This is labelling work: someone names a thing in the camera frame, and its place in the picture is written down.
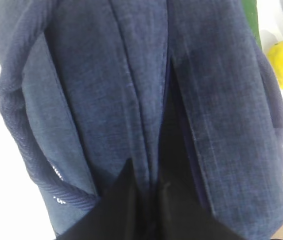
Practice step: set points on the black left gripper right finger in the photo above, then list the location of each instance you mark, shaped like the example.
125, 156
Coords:
181, 216

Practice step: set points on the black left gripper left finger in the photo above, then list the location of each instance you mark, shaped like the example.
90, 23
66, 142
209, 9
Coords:
115, 216

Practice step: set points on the dark blue lunch bag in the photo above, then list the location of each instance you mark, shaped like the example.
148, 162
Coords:
179, 87

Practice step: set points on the green cucumber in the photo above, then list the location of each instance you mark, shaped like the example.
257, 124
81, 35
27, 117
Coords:
251, 13

